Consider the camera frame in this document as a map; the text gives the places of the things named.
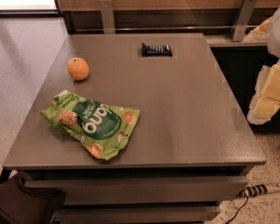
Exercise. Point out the grey lower drawer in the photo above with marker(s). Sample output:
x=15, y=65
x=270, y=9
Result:
x=139, y=215

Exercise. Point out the metal rail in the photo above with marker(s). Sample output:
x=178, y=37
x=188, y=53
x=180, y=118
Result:
x=159, y=30

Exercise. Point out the black chair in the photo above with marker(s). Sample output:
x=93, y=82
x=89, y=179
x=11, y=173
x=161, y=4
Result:
x=20, y=205

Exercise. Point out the grey drawer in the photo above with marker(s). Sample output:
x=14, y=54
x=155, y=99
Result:
x=145, y=190
x=139, y=215

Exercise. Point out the metal wall bracket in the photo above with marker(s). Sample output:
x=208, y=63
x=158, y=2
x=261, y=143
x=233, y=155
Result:
x=107, y=15
x=242, y=19

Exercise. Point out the green rice chip bag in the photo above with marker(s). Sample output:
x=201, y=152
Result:
x=104, y=130

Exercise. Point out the right metal wall bracket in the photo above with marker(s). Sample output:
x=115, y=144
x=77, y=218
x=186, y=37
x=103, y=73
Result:
x=242, y=19

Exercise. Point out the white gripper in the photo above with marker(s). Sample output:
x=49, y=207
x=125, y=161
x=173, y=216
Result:
x=266, y=97

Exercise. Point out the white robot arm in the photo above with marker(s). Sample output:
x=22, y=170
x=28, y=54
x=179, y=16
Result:
x=273, y=36

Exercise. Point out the white power strip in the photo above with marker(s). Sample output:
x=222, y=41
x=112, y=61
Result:
x=261, y=189

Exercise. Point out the blue rxbar blueberry bar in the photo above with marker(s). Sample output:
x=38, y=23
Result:
x=156, y=50

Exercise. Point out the orange fruit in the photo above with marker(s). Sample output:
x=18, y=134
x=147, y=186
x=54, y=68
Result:
x=78, y=69

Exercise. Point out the grey upper drawer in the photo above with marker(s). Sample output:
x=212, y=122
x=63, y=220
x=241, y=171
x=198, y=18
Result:
x=145, y=190

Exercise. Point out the left metal wall bracket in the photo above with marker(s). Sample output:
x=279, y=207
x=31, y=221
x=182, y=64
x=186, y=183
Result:
x=107, y=15

